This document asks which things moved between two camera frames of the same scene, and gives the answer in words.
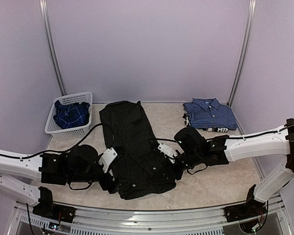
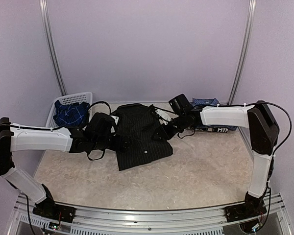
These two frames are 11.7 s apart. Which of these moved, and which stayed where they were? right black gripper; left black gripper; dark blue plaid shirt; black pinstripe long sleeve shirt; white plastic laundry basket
Moved: left black gripper; right black gripper; black pinstripe long sleeve shirt
Stayed: dark blue plaid shirt; white plastic laundry basket
